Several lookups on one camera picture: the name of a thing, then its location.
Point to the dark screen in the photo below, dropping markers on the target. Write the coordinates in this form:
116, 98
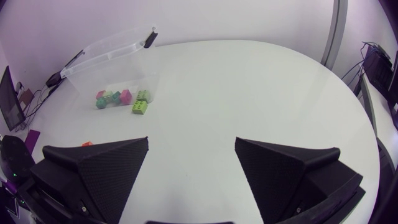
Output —
9, 101

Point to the orange toy brick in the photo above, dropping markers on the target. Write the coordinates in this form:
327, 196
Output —
87, 143

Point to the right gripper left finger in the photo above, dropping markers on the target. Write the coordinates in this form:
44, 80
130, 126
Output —
105, 174

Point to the pale green toy brick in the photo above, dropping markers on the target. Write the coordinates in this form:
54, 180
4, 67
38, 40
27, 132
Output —
108, 93

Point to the teal toy brick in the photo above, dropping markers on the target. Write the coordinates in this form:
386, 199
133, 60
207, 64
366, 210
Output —
116, 97
101, 103

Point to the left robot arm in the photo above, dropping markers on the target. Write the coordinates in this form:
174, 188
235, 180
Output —
15, 158

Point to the lime green toy brick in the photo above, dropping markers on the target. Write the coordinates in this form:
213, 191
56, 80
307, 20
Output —
139, 107

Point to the pink toy brick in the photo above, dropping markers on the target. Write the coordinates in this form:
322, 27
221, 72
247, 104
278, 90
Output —
100, 94
126, 96

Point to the black power brick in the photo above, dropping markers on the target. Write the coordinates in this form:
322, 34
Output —
54, 79

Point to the dark mat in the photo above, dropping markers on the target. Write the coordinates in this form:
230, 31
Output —
32, 140

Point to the clear plastic container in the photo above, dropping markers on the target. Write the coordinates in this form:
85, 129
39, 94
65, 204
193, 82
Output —
105, 71

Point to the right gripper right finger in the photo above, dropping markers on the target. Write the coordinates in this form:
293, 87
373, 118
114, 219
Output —
273, 177

